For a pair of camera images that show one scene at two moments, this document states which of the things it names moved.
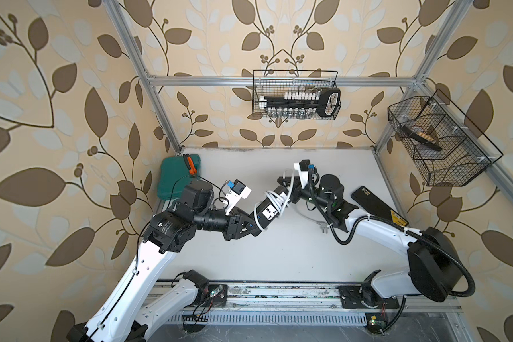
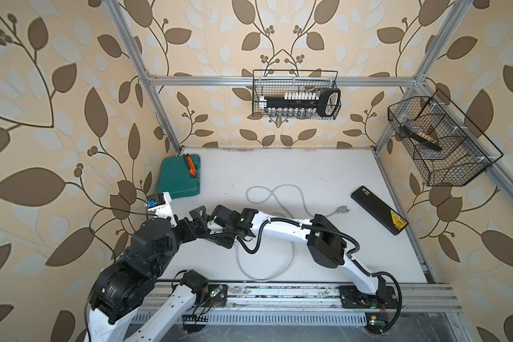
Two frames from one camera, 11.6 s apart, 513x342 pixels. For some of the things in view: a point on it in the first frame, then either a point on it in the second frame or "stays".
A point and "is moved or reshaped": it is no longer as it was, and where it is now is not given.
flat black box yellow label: [372, 206] stays
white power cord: [282, 204] is moved or reshaped
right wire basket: [447, 146] stays
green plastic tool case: [174, 175] stays
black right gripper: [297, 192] -> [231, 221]
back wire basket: [306, 95] stays
